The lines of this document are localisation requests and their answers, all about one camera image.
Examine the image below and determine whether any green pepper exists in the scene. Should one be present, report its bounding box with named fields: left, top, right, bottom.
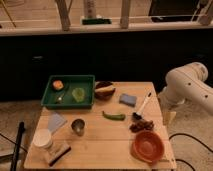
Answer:
left=102, top=111, right=126, bottom=121

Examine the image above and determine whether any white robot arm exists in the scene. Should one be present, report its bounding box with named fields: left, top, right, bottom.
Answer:
left=158, top=62, right=213, bottom=116

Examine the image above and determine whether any metal cup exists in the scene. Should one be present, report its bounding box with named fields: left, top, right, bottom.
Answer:
left=71, top=119, right=85, bottom=136

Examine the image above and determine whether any white paper cup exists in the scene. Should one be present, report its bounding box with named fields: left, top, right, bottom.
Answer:
left=33, top=129, right=53, bottom=148

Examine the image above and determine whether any dark brown bowl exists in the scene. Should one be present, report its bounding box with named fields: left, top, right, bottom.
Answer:
left=95, top=81, right=116, bottom=100

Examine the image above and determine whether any blue sponge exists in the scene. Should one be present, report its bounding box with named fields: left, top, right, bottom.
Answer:
left=119, top=94, right=137, bottom=107

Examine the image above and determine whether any green lettuce toy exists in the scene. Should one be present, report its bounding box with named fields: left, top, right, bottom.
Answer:
left=72, top=88, right=85, bottom=102

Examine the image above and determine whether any green plastic tray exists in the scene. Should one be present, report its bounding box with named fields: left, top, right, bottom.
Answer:
left=41, top=75, right=95, bottom=110

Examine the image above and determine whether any orange fruit toy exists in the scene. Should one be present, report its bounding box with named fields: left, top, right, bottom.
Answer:
left=52, top=80, right=64, bottom=91

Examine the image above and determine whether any small spoon in tray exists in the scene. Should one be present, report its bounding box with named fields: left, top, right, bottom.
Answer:
left=55, top=94, right=65, bottom=104

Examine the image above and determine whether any brown grape cluster toy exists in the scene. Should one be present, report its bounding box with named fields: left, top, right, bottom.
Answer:
left=130, top=120, right=154, bottom=133

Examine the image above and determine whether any light blue cloth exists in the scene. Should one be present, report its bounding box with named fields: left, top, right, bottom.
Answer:
left=48, top=113, right=67, bottom=134

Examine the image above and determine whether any green object on ledge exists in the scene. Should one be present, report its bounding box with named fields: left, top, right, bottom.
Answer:
left=82, top=18, right=112, bottom=25

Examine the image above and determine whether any orange plastic bowl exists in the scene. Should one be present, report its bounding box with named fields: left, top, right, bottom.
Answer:
left=131, top=130, right=164, bottom=163

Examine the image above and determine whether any wooden block with black edge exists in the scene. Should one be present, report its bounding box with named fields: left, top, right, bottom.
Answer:
left=46, top=143, right=71, bottom=166

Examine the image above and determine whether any black pole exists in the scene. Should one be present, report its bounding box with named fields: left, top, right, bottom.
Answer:
left=10, top=122, right=25, bottom=171

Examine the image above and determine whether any white handled brush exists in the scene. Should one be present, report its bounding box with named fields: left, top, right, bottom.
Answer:
left=132, top=93, right=151, bottom=120

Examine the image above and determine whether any black cable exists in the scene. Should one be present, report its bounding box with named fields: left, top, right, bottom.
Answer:
left=168, top=132, right=213, bottom=171

